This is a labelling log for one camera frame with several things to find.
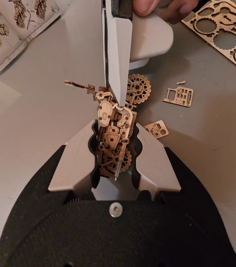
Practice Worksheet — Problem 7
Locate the assembly instruction booklet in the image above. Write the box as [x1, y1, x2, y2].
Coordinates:
[0, 0, 62, 77]

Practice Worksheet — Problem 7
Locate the small wooden grid cutout piece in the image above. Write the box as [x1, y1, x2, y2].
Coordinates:
[162, 86, 194, 108]

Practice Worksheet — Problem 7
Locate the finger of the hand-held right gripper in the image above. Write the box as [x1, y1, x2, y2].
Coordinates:
[102, 8, 110, 88]
[106, 0, 133, 108]

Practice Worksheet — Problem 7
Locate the person's right hand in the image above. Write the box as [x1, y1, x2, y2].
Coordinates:
[133, 0, 199, 25]

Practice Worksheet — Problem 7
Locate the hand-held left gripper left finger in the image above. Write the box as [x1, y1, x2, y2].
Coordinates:
[47, 119, 100, 195]

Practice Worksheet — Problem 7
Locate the wooden motorcycle model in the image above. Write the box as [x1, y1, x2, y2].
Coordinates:
[64, 74, 152, 181]

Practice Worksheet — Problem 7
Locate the grey desk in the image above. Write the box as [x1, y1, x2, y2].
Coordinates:
[0, 0, 236, 267]

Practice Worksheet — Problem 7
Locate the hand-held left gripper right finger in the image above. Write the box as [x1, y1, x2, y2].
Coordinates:
[131, 123, 182, 201]

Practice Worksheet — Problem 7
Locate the small wooden square-hole piece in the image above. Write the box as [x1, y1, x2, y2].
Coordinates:
[143, 120, 170, 138]

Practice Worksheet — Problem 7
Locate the wooden sheet with round cutouts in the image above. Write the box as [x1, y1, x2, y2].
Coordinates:
[181, 0, 236, 78]

